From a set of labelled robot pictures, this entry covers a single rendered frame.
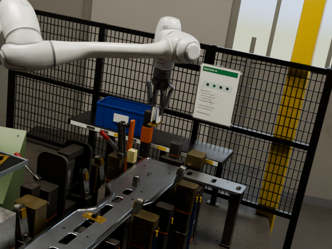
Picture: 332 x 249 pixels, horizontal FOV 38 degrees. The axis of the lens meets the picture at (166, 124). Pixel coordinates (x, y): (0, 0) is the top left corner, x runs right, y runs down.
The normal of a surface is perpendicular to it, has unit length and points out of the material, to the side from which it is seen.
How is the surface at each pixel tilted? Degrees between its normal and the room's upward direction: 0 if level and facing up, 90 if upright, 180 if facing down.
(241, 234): 0
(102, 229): 0
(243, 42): 90
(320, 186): 90
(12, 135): 47
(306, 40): 90
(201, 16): 90
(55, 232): 0
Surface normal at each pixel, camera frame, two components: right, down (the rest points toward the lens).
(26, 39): 0.31, -0.33
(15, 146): 0.03, -0.43
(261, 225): 0.15, -0.94
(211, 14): -0.13, 0.29
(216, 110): -0.39, 0.23
